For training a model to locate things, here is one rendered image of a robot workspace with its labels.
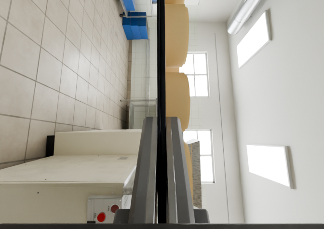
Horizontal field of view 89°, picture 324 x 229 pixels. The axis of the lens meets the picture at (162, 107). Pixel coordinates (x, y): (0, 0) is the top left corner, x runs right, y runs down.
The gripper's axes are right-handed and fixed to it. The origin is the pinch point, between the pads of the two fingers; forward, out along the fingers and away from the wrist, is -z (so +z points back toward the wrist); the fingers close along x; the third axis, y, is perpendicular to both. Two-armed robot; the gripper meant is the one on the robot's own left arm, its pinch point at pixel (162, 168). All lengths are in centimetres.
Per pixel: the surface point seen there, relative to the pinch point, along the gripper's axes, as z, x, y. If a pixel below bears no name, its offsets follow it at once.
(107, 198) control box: -23, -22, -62
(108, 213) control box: -18, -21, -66
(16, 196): -24, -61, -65
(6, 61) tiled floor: -96, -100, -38
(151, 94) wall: -380, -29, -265
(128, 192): -24, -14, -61
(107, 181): -30, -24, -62
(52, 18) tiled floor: -164, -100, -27
